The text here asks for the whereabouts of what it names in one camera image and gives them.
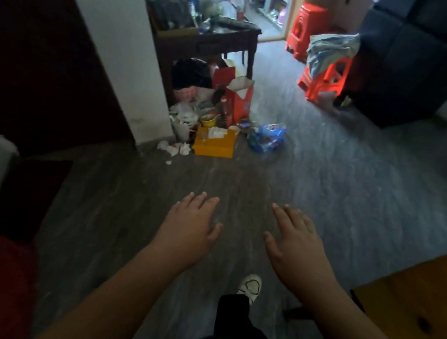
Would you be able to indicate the person's right hand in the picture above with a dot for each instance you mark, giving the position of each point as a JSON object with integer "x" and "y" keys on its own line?
{"x": 302, "y": 254}

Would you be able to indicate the person's left hand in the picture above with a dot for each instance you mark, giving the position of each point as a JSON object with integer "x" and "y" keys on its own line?
{"x": 187, "y": 232}

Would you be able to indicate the person's left forearm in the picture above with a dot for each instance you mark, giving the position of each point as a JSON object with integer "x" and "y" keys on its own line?
{"x": 109, "y": 308}

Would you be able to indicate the person's white right shoe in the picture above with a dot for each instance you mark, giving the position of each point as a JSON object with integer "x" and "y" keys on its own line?
{"x": 250, "y": 286}

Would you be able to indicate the person's black trousers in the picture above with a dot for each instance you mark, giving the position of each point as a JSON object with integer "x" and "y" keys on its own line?
{"x": 233, "y": 319}

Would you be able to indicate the white paper scraps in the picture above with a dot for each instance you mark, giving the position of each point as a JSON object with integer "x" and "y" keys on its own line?
{"x": 175, "y": 149}

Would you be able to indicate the yellow box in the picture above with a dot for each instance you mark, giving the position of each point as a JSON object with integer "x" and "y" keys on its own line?
{"x": 214, "y": 148}

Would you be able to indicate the yellow bowl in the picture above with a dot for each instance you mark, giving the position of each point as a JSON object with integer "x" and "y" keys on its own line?
{"x": 208, "y": 121}

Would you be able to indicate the white plastic trash bag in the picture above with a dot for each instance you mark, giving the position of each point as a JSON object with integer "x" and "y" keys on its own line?
{"x": 183, "y": 119}

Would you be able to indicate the blue plastic bag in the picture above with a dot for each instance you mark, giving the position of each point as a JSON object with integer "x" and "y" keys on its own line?
{"x": 267, "y": 138}

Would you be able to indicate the red carton box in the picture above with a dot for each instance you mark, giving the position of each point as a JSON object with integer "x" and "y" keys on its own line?
{"x": 239, "y": 104}

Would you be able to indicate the black plastic bag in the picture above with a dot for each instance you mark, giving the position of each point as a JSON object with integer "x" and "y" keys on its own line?
{"x": 192, "y": 74}

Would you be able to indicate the dark wooden side table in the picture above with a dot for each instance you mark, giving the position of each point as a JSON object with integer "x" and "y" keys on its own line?
{"x": 206, "y": 43}

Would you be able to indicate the grey fabric bundle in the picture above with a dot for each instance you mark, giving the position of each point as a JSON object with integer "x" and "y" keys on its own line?
{"x": 332, "y": 48}

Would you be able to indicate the black refrigerator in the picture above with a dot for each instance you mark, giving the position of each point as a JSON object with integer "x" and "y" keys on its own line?
{"x": 416, "y": 57}

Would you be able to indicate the cluster of bottles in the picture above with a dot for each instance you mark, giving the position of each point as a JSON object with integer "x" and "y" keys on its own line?
{"x": 203, "y": 2}

